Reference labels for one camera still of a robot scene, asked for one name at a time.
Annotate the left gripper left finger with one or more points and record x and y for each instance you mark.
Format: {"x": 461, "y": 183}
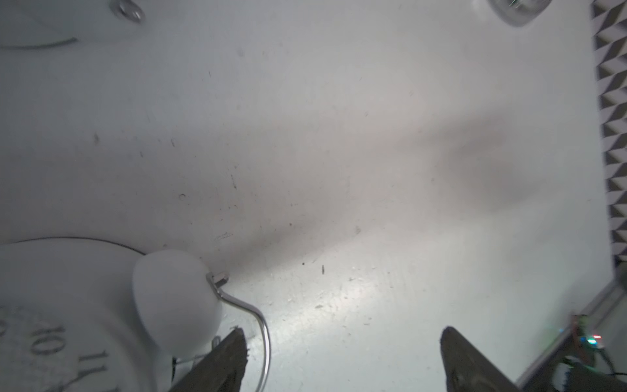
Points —
{"x": 222, "y": 370}

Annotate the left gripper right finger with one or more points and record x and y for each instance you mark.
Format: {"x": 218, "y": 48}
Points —
{"x": 467, "y": 369}

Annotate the white alarm clock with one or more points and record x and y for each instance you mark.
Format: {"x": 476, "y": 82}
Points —
{"x": 79, "y": 314}
{"x": 34, "y": 24}

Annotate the lilac small bowl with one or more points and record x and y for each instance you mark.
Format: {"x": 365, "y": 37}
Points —
{"x": 518, "y": 13}

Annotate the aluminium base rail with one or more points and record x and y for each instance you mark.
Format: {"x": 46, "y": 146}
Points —
{"x": 605, "y": 315}

